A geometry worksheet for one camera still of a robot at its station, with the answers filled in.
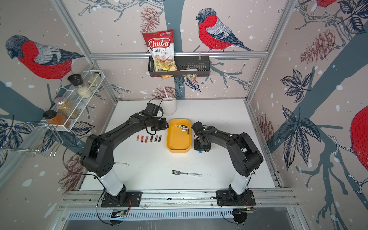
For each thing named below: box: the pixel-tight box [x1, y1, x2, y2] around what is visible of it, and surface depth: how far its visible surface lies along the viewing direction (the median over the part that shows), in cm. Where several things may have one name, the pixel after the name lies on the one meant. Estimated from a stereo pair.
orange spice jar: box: [43, 109, 69, 126], surface depth 62 cm
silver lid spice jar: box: [53, 96, 80, 119], surface depth 67 cm
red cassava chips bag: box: [142, 29, 179, 80], surface depth 85 cm
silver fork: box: [171, 169, 203, 178], surface depth 83 cm
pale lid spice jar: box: [87, 71, 102, 87], surface depth 87 cm
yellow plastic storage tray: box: [166, 118, 192, 153], surface depth 100 cm
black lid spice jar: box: [67, 73, 92, 99], surface depth 76 cm
